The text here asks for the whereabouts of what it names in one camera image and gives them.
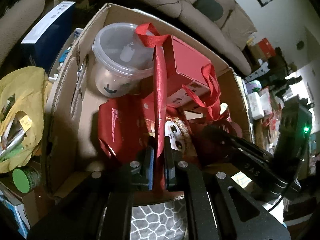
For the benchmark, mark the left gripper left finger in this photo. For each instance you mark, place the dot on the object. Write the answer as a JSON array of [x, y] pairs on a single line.
[[100, 206]]

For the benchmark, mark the dark cushion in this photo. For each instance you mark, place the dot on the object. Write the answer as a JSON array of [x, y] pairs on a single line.
[[210, 8]]

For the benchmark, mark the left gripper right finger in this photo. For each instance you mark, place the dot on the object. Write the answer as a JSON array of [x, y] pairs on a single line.
[[217, 207]]

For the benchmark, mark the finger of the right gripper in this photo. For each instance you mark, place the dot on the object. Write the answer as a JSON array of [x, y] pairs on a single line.
[[218, 146]]

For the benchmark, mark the red paper bag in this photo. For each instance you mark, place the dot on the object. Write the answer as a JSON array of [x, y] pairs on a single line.
[[125, 125]]

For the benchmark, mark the long red foil pouch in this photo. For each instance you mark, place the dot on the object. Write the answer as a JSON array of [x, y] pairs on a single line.
[[160, 101]]

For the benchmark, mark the large cardboard box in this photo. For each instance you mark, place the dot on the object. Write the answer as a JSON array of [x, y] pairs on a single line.
[[70, 137]]

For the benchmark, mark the blue white carton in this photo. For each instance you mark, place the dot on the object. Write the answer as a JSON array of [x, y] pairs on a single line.
[[45, 40]]

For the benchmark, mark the green lid can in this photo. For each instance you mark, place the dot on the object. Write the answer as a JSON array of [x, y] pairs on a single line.
[[26, 178]]

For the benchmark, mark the brown sofa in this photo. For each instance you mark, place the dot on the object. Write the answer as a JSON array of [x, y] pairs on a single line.
[[227, 37]]

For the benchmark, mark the white tissue box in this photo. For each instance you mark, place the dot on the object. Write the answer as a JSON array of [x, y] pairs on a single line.
[[255, 106]]

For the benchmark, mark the yellow plastic bag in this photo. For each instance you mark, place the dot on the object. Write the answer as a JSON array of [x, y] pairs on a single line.
[[22, 127]]

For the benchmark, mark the red gift bag box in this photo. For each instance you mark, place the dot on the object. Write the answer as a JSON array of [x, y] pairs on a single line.
[[190, 76]]

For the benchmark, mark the clear plastic tub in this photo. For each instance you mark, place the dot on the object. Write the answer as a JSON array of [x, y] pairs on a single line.
[[121, 59]]

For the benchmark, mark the red box on shelf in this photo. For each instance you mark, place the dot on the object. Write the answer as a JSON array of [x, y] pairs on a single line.
[[267, 48]]

